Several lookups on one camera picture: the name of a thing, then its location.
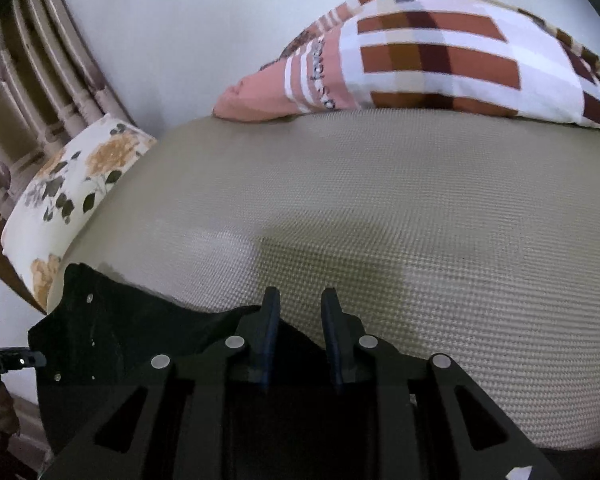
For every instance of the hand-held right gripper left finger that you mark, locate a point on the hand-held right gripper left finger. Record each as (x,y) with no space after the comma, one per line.
(270,340)

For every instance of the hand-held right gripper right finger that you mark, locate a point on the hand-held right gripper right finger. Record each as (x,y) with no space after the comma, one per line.
(331,340)

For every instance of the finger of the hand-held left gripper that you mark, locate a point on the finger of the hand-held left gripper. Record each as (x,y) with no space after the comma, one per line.
(22,359)

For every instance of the black pants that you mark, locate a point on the black pants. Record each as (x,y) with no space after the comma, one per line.
(110,325)

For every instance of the white floral pillow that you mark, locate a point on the white floral pillow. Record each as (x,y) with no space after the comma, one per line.
(55,200)

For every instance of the beige woven bed mat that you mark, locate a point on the beige woven bed mat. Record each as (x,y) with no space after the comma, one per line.
(380,210)

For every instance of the wooden spindle headboard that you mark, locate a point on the wooden spindle headboard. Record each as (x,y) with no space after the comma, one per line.
(30,85)

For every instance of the pink patterned pillow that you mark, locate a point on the pink patterned pillow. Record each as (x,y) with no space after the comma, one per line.
(430,60)

